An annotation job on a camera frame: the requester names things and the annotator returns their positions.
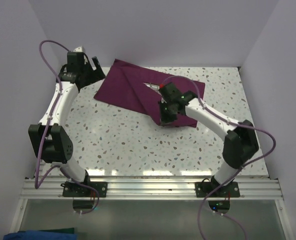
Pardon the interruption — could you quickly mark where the purple cloth wrap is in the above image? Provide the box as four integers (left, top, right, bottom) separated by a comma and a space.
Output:
94, 59, 196, 126

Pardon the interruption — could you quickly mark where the steel instrument tray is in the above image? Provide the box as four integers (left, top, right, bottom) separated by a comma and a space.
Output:
143, 82, 160, 92

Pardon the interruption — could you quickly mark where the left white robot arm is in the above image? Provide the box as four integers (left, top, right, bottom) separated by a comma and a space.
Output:
28, 46, 106, 197

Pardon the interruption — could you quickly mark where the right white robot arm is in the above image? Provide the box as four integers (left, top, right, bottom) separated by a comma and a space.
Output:
158, 82, 259, 197

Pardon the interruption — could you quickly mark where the green cloth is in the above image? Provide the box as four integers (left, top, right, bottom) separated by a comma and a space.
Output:
41, 227, 76, 234

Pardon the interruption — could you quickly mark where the blue cloth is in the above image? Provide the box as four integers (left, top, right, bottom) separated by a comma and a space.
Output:
3, 230, 78, 240

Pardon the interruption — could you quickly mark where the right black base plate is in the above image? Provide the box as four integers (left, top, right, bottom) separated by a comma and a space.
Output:
194, 177, 240, 199

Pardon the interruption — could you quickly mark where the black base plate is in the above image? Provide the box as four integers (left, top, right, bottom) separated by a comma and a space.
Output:
60, 181, 108, 198
194, 177, 240, 199

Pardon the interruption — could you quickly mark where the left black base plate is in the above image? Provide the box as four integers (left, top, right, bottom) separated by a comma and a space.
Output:
60, 181, 108, 198

